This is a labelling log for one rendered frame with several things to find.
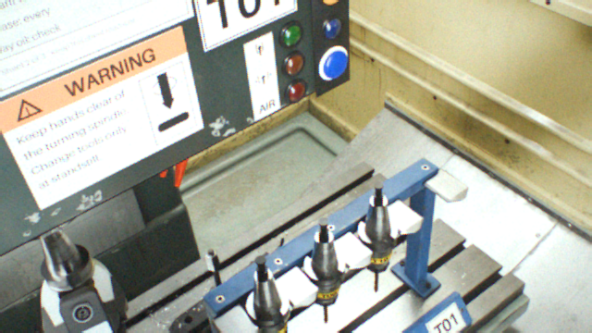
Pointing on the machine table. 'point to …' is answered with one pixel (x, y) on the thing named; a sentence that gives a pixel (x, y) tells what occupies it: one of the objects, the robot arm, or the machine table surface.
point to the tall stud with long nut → (214, 265)
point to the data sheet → (73, 32)
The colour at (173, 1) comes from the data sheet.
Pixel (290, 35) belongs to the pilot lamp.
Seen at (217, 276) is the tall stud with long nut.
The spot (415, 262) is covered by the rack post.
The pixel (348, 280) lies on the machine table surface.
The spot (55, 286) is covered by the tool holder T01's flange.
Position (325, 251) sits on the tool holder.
